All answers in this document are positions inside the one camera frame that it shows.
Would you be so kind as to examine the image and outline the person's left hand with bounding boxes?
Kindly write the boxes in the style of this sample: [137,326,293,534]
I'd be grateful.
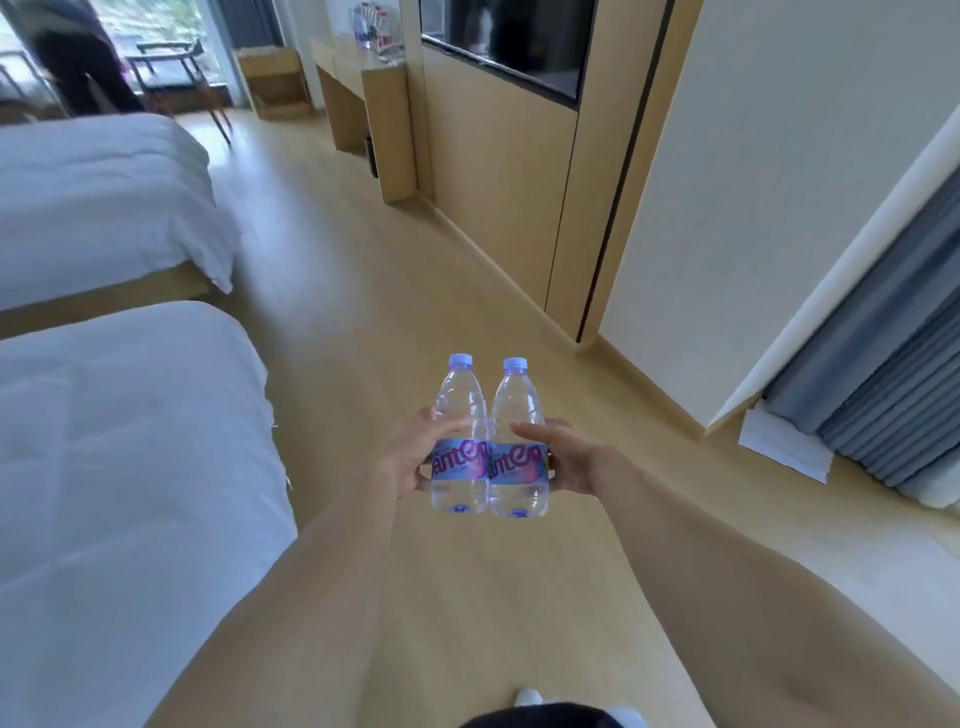
[374,407,474,500]

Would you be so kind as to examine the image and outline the person's right hand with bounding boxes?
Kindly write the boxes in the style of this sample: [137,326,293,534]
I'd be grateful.
[509,417,624,496]

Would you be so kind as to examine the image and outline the person's right forearm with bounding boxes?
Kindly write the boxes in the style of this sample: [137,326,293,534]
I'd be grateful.
[596,449,960,728]

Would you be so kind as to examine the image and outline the person's left forearm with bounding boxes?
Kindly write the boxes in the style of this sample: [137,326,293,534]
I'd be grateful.
[146,479,406,728]

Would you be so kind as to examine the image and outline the white paper sheet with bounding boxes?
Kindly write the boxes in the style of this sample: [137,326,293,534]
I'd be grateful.
[738,401,835,485]

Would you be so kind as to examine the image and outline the light denim shorts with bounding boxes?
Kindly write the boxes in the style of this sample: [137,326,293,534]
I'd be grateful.
[513,688,646,728]

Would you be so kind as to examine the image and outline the black t-shirt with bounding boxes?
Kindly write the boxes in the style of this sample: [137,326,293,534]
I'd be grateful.
[457,702,628,728]

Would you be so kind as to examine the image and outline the white bed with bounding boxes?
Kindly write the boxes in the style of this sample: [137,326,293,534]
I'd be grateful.
[0,301,300,728]
[0,112,241,339]

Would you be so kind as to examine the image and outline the blue-grey curtain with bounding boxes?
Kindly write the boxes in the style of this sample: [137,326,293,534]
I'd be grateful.
[217,0,283,50]
[764,161,960,489]

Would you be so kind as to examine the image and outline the wooden table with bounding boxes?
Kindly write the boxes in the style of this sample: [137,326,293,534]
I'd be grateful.
[309,33,419,205]

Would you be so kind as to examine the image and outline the white sheer curtain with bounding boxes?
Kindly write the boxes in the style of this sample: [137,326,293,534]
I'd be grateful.
[896,449,960,515]

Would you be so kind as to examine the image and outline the low wooden cabinet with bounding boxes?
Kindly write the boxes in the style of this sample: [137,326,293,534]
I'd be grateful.
[232,46,313,121]

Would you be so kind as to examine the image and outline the black television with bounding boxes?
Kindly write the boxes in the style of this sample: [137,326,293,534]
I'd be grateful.
[418,0,600,112]

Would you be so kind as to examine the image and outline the wooden armchair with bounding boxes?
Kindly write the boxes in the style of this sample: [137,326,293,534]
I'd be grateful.
[127,37,234,144]

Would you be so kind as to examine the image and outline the large glass window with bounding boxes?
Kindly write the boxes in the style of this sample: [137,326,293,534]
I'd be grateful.
[97,0,226,84]

